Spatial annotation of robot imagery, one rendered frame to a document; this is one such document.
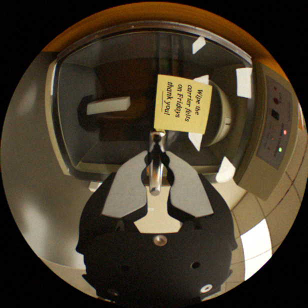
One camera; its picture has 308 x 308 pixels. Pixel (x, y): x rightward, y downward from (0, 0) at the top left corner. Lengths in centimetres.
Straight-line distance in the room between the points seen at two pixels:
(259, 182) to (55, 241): 54
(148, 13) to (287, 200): 163
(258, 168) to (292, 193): 126
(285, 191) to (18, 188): 175
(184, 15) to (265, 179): 39
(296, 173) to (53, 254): 171
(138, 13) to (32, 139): 32
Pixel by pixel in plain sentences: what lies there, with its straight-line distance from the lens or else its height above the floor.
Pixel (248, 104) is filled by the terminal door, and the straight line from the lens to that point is 22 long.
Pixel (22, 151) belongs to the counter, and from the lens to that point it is 26.
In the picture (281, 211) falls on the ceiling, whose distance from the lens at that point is 158.
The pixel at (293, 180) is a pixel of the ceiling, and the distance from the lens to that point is 147.
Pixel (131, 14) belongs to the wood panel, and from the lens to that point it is 26.
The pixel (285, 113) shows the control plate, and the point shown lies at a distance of 28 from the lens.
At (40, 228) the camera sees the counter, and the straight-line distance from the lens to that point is 31.
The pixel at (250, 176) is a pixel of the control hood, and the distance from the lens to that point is 29.
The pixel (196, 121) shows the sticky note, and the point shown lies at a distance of 16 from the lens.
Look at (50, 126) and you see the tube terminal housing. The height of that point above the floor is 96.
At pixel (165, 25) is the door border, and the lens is 20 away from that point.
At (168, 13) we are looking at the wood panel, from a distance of 25.
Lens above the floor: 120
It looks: 1 degrees up
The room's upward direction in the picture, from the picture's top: 91 degrees clockwise
